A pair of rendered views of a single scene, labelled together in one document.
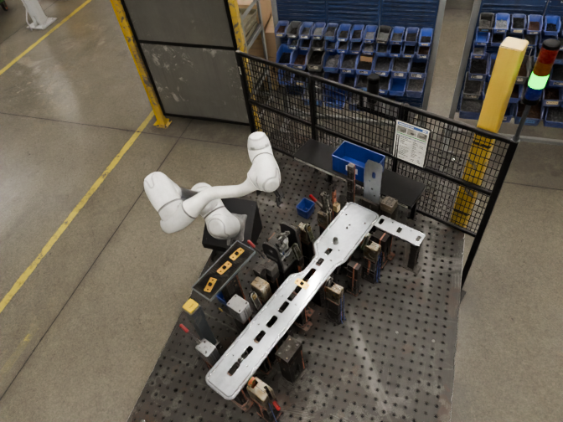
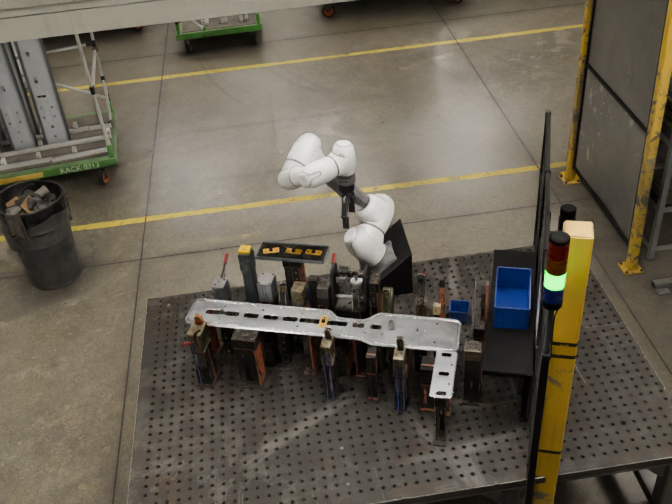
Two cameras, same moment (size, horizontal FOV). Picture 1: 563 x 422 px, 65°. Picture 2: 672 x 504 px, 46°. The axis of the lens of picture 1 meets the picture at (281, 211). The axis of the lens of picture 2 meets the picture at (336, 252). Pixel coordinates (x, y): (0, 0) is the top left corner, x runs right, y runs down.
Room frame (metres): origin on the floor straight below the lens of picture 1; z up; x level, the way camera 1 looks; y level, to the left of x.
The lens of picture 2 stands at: (-0.01, -2.64, 3.63)
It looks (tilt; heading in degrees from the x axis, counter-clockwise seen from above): 37 degrees down; 61
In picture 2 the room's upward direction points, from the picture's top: 5 degrees counter-clockwise
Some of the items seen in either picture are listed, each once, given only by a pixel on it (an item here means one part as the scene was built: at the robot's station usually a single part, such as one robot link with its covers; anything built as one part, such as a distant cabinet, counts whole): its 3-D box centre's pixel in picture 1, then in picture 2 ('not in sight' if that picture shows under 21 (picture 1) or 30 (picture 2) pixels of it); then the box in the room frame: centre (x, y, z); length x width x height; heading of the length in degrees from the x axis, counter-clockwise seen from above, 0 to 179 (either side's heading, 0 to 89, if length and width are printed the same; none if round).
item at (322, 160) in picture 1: (355, 171); (511, 308); (2.09, -0.53, 1.01); 0.90 x 0.22 x 0.03; 46
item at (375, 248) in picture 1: (371, 262); (399, 379); (1.45, -0.48, 0.87); 0.12 x 0.09 x 0.35; 46
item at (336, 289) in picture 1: (334, 302); (329, 366); (1.23, -0.21, 0.87); 0.12 x 0.09 x 0.35; 46
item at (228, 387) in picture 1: (301, 287); (319, 323); (1.28, -0.04, 1.00); 1.38 x 0.22 x 0.02; 136
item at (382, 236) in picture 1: (379, 249); (428, 383); (1.56, -0.56, 0.84); 0.11 x 0.10 x 0.28; 46
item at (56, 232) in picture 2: not in sight; (43, 236); (0.44, 2.61, 0.36); 0.54 x 0.50 x 0.73; 65
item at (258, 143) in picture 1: (260, 150); (341, 158); (1.54, 0.05, 1.80); 0.13 x 0.11 x 0.16; 7
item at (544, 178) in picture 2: (352, 179); (534, 332); (2.25, -0.55, 0.77); 1.97 x 0.14 x 1.55; 46
